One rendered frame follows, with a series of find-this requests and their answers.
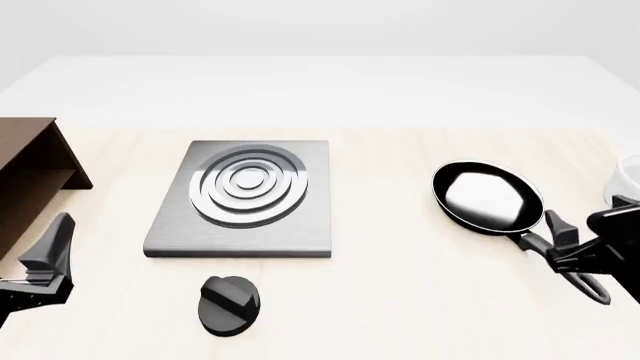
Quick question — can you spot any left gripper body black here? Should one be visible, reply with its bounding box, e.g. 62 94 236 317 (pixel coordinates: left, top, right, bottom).
0 272 75 332

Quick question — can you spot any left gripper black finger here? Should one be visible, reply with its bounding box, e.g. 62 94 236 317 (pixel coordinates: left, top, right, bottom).
18 211 77 287

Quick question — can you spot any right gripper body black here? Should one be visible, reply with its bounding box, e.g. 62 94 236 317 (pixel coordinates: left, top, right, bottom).
548 236 640 297

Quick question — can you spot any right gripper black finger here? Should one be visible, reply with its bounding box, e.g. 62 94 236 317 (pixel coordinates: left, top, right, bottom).
544 209 582 252
586 204 640 246

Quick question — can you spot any black frying pan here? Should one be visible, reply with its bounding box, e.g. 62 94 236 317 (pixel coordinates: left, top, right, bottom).
431 160 613 306

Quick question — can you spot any round black stove knob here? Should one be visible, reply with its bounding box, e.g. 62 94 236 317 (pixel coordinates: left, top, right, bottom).
197 274 262 336

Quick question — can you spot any flat black stove plate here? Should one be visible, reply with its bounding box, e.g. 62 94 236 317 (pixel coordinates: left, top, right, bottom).
143 139 334 260

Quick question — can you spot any brown wooden cabinet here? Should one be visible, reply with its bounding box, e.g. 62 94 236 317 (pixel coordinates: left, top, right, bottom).
0 117 95 261

